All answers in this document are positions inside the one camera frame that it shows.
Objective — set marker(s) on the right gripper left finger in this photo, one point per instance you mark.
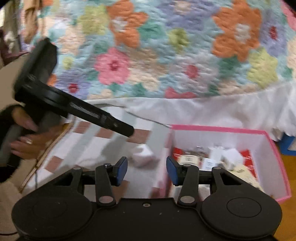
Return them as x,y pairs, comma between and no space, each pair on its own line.
107,176

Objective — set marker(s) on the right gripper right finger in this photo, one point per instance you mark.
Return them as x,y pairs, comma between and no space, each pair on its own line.
186,176

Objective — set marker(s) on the white power adapter cube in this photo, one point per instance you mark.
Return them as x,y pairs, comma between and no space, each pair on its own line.
142,155

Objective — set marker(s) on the white power strip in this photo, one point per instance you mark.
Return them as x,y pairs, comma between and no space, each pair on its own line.
193,156

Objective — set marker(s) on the white charger cube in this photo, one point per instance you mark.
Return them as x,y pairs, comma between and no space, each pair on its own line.
232,158

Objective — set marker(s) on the beige remote control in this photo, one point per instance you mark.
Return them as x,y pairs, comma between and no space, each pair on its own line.
243,173

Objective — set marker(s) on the person's left hand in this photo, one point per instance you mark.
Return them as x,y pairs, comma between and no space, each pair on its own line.
30,146

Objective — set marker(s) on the checkered grey brown rug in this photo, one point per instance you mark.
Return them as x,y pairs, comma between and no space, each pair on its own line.
87,146

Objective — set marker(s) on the pink storage box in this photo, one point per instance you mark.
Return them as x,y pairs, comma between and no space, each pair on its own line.
249,154

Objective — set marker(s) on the floral quilted bedspread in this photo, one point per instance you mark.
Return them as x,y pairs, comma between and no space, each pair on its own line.
168,49

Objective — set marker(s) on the blue box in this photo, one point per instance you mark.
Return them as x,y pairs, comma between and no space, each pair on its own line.
287,145

